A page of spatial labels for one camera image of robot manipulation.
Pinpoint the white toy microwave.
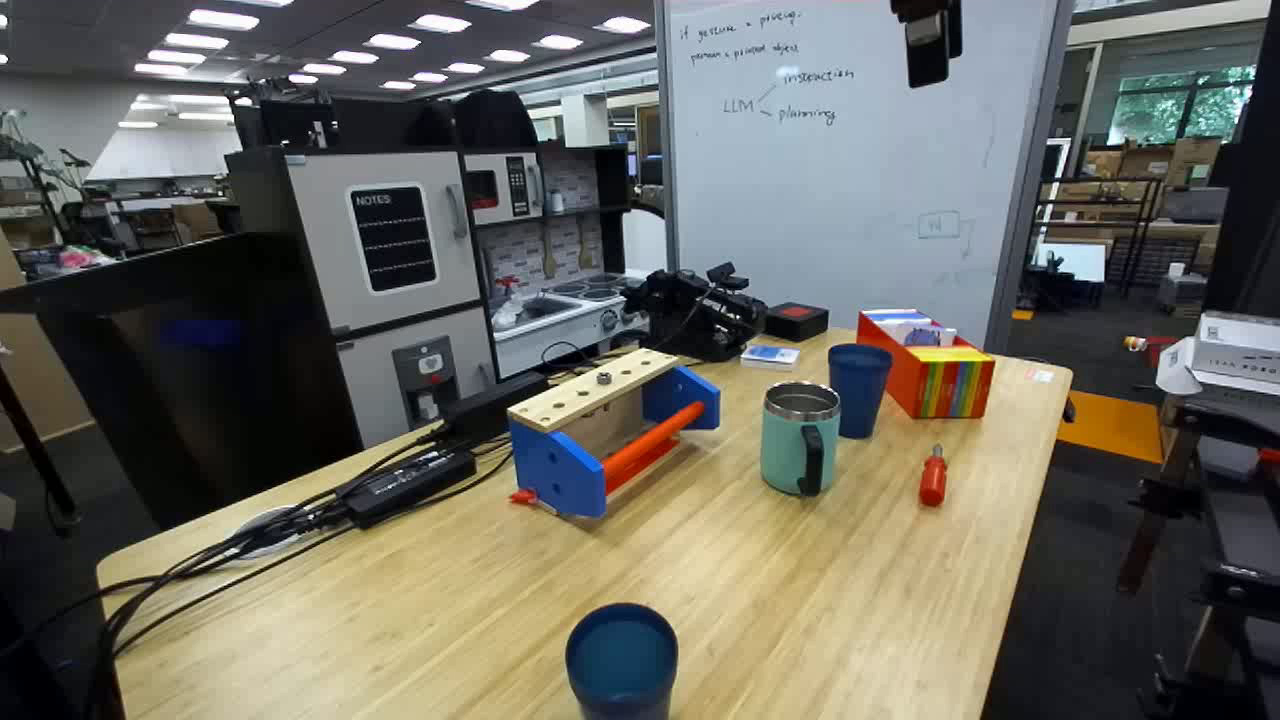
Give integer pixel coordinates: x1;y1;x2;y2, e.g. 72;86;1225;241
459;148;546;233

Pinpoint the blue wooden toy toolbox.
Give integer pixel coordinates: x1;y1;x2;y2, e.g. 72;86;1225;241
505;344;728;522

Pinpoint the rolling whiteboard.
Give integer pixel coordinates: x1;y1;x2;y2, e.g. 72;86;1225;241
647;0;1081;352

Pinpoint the green thermos mug black handle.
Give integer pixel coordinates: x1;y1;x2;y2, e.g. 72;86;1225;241
757;381;844;498

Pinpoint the black box red top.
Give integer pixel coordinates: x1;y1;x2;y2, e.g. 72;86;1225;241
760;300;831;344

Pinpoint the large black panel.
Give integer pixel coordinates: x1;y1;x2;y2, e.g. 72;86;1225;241
0;228;369;530

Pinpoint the black tripod stand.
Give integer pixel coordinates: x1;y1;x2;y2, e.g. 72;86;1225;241
1116;386;1280;720

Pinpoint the white toy sink counter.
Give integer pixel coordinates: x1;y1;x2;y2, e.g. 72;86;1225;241
488;269;633;383

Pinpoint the white toy oven tower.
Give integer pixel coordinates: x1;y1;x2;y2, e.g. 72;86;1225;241
223;142;499;452

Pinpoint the orange box of books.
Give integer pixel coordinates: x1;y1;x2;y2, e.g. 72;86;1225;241
852;305;1001;425

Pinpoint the blue plastic cup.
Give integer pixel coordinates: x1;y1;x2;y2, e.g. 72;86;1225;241
558;599;685;720
825;338;895;445

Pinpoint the black cable bundle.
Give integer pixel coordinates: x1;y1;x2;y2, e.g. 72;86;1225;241
82;419;528;677

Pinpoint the black camera device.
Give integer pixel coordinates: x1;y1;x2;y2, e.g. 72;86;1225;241
619;261;771;365

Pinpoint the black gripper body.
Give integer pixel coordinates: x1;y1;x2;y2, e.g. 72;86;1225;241
887;0;968;59

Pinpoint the black power brick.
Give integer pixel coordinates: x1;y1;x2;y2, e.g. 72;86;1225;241
340;445;481;530

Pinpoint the orange handled screwdriver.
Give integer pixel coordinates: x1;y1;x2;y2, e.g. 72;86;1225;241
915;445;950;512

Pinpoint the white device on stand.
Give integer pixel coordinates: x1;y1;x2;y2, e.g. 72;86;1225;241
1151;307;1280;405

